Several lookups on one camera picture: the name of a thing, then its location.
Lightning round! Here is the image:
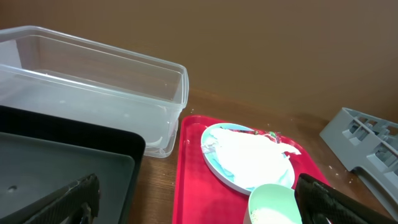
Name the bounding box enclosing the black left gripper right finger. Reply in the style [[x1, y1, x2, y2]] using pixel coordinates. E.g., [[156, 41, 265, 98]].
[[294, 173, 395, 224]]

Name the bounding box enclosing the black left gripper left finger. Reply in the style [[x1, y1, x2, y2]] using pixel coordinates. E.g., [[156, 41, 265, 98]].
[[21, 173, 101, 224]]

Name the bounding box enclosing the mint green bowl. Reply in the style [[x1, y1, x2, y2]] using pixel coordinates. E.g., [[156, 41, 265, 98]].
[[243, 184, 302, 224]]

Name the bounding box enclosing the white napkin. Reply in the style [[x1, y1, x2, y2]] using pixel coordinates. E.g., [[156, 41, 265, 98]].
[[201, 127, 302, 190]]

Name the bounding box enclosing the red foil wrapper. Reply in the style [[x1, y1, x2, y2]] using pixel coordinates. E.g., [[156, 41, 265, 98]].
[[254, 130, 280, 144]]

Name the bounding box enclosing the grey dishwasher rack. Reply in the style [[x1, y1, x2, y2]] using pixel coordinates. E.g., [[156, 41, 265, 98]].
[[320, 108, 397, 219]]

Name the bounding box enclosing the black tray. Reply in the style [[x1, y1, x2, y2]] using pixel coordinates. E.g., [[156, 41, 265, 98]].
[[1, 106, 146, 223]]

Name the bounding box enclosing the light blue plate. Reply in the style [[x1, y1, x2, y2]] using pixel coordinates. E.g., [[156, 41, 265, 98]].
[[200, 123, 296, 196]]

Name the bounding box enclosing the red serving tray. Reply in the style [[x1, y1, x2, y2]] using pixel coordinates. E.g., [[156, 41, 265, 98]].
[[173, 115, 327, 224]]

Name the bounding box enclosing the clear plastic bin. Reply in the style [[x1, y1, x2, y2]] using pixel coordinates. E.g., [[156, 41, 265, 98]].
[[1, 26, 189, 158]]

